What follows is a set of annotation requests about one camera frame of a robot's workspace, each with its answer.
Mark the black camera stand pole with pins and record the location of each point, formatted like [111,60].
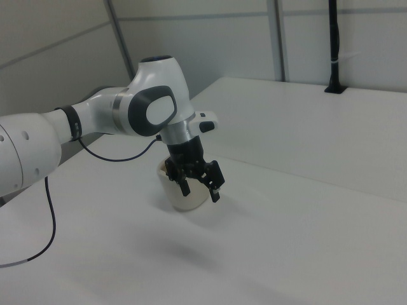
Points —
[334,47]

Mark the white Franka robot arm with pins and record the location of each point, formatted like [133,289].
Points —
[95,111]

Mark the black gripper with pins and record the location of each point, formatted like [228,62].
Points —
[187,154]

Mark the small white trash bin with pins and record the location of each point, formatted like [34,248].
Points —
[190,202]

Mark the grey partition post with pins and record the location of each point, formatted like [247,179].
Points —
[280,38]

